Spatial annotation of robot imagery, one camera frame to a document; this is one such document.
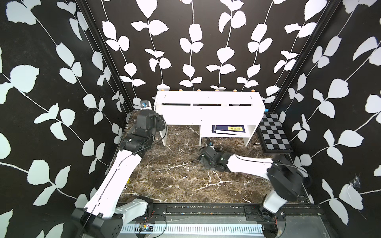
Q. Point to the black white checkerboard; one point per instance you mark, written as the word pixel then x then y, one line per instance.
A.
pixel 271 135

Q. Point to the small electronics board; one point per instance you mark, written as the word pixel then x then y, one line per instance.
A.
pixel 141 228

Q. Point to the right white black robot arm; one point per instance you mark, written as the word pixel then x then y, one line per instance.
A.
pixel 286 179

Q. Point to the white wooden bookshelf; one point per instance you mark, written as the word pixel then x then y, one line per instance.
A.
pixel 208 108

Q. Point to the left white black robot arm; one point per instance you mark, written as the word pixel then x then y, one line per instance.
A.
pixel 101 217

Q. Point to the dark blue book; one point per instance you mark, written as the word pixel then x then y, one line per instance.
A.
pixel 230 130

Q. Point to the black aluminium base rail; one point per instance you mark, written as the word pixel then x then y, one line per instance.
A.
pixel 249 211

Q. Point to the white perforated cable duct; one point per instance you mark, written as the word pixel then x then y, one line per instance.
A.
pixel 196 229

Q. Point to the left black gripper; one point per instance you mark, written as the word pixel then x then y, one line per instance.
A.
pixel 159 122

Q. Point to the grey microfibre cloth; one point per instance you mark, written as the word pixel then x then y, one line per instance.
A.
pixel 210 146

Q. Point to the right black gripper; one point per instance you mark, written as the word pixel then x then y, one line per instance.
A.
pixel 205 164

